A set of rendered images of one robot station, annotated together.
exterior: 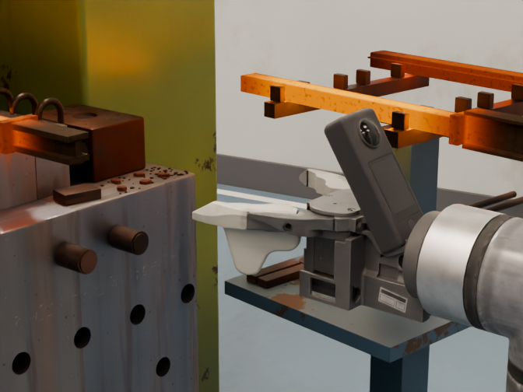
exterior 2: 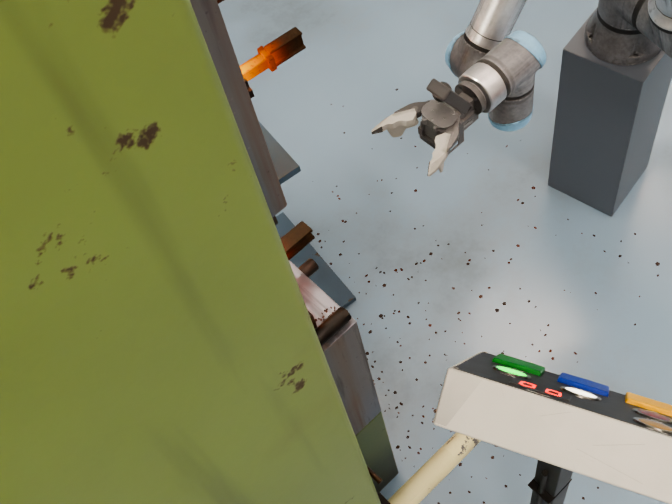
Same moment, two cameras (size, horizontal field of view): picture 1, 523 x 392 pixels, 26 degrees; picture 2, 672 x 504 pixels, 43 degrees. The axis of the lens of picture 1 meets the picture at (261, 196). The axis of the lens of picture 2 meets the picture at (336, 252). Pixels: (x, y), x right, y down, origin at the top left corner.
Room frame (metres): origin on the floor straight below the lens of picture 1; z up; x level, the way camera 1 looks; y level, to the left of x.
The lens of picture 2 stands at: (0.77, 0.97, 2.27)
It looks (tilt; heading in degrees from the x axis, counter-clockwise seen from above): 58 degrees down; 291
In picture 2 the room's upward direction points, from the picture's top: 16 degrees counter-clockwise
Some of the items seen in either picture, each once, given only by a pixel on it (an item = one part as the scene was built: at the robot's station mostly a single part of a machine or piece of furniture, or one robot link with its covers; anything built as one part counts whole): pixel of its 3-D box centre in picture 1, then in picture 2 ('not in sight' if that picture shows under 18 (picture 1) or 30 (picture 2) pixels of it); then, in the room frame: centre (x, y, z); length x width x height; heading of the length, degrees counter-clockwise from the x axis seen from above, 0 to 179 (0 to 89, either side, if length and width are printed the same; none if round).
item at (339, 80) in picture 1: (410, 90); not in sight; (1.48, -0.20, 0.98); 0.23 x 0.06 x 0.02; 43
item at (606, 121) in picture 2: not in sight; (609, 114); (0.49, -0.66, 0.30); 0.22 x 0.22 x 0.60; 60
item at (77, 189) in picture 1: (77, 194); not in sight; (1.20, 0.20, 0.92); 0.04 x 0.03 x 0.01; 127
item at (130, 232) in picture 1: (128, 239); not in sight; (1.20, 0.15, 0.87); 0.04 x 0.03 x 0.03; 50
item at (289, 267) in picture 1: (404, 233); not in sight; (1.63, -0.22, 0.73); 0.60 x 0.04 x 0.01; 132
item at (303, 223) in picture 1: (300, 218); (446, 134); (0.88, -0.03, 1.00); 0.09 x 0.05 x 0.02; 86
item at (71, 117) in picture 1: (85, 141); not in sight; (1.34, 0.21, 0.95); 0.12 x 0.09 x 0.07; 50
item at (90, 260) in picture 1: (76, 257); (306, 269); (1.14, 0.20, 0.87); 0.04 x 0.03 x 0.03; 50
